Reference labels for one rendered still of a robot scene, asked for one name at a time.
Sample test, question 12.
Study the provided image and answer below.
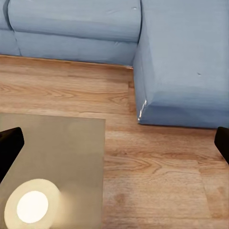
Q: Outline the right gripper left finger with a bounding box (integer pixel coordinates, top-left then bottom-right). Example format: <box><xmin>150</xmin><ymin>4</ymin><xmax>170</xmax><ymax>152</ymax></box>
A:
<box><xmin>0</xmin><ymin>127</ymin><xmax>24</xmax><ymax>183</ymax></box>

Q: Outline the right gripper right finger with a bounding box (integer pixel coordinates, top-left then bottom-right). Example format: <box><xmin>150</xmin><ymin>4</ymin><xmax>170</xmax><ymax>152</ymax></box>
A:
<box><xmin>214</xmin><ymin>126</ymin><xmax>229</xmax><ymax>164</ymax></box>

